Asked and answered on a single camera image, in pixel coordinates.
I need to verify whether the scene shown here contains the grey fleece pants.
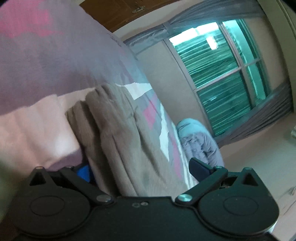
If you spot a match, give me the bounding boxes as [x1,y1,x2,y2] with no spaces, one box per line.
[66,84,188,197]

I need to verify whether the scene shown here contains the folded blue grey duvet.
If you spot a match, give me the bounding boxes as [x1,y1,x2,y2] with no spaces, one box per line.
[176,118,224,167]

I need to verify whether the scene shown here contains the grey curtain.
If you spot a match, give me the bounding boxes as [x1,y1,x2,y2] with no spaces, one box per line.
[125,1,293,146]

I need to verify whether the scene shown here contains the window with green shutters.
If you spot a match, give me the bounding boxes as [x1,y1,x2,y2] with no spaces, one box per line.
[169,19,270,136]

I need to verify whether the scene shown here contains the striped pink grey bedsheet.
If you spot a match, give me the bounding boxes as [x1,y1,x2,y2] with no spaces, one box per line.
[1,1,196,202]

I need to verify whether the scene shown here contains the brown wooden door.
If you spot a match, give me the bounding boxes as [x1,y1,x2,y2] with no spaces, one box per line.
[80,0,175,32]

